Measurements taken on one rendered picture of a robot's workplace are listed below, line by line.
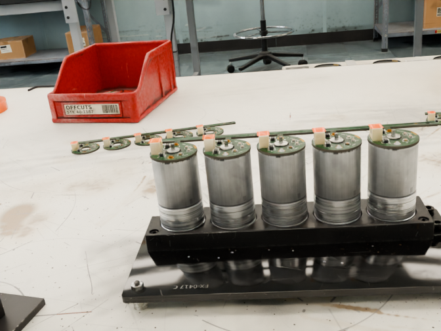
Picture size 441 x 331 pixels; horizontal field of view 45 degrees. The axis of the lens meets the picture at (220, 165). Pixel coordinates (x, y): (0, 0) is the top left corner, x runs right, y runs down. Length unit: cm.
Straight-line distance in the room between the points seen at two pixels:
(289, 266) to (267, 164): 5
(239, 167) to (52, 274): 12
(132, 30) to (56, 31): 69
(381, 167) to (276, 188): 5
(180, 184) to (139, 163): 17
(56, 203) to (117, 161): 8
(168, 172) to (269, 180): 5
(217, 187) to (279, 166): 3
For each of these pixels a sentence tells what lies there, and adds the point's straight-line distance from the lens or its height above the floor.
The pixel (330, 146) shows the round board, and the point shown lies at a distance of 27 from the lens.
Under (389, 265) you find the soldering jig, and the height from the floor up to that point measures 76.
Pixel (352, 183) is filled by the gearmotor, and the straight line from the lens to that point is 28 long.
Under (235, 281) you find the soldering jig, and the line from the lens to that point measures 26.
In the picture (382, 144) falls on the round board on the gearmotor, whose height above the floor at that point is 81.
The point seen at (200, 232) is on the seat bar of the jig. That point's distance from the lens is 29.
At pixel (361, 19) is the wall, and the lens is 471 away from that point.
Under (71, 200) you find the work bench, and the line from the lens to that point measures 40.
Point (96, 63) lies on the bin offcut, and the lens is 67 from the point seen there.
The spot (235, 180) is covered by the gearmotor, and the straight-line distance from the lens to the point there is 27.
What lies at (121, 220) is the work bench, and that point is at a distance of 36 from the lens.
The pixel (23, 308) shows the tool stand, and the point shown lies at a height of 75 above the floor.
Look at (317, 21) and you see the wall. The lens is 468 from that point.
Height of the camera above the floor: 91
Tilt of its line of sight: 23 degrees down
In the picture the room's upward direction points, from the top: 6 degrees counter-clockwise
